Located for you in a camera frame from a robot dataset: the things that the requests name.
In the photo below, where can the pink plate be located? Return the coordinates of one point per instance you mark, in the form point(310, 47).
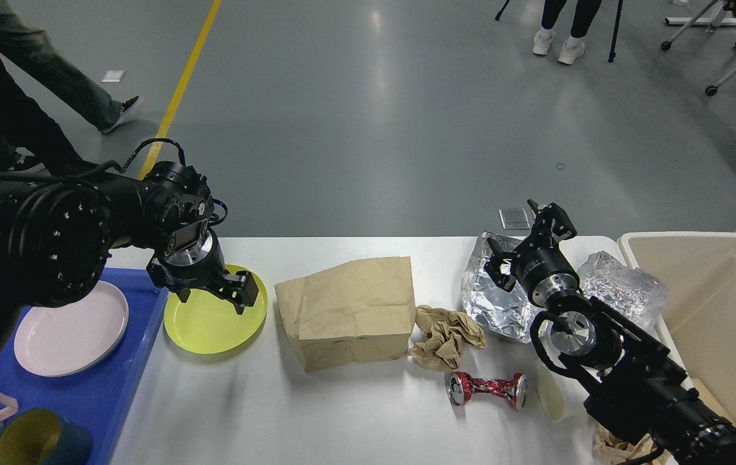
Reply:
point(59, 342)

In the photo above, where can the white paper cup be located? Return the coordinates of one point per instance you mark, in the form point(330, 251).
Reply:
point(560, 396)

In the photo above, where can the silver foil bag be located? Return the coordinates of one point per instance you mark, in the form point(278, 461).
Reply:
point(504, 314)

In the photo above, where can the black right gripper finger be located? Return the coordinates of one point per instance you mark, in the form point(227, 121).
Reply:
point(498, 266)
point(551, 226)

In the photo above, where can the wheeled chair base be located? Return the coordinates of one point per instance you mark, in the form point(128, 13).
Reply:
point(708, 35)

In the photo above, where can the beige plastic bin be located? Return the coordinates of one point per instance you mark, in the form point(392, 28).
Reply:
point(699, 319)

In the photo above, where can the crumpled brown paper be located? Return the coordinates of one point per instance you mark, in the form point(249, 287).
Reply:
point(447, 334)

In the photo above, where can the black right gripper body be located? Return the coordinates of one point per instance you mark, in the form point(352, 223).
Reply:
point(536, 260)

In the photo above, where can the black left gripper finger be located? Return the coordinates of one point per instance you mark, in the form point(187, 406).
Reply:
point(183, 295)
point(240, 289)

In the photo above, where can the teal mug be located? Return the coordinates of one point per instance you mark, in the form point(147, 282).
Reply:
point(42, 436)

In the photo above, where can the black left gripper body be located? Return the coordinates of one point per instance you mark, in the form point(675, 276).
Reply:
point(201, 266)

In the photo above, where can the brown paper bag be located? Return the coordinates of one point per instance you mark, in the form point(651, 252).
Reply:
point(361, 311)

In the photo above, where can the silver floor plate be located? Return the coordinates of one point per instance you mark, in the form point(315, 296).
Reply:
point(514, 219)

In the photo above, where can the person in grey jeans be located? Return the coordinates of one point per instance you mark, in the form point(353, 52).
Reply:
point(30, 48)

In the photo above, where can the crumpled paper under arm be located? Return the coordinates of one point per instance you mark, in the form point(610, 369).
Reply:
point(609, 449)

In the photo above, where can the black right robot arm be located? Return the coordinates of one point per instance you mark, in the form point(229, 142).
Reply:
point(634, 389)

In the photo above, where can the crushed red can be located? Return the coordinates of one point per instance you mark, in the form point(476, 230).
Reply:
point(461, 388)

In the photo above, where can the yellow plate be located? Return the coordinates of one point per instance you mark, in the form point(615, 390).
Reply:
point(207, 325)

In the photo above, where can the blue plastic tray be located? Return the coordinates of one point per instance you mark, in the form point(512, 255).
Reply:
point(97, 399)

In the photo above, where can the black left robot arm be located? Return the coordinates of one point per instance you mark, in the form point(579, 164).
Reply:
point(57, 231)

